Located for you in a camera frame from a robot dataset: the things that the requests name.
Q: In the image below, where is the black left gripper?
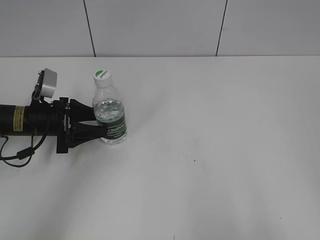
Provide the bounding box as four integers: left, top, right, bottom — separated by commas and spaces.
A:
51, 97, 107, 154

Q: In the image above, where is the clear Cestbon water bottle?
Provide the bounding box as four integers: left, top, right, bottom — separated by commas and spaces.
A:
92, 84, 127, 146

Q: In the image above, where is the white green bottle cap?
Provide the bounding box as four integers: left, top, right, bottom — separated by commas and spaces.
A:
93, 69, 113, 88

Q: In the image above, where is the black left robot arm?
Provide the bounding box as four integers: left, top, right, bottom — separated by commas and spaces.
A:
0, 97, 107, 154

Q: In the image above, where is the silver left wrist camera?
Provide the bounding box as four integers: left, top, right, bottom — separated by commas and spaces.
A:
31, 68, 58, 101

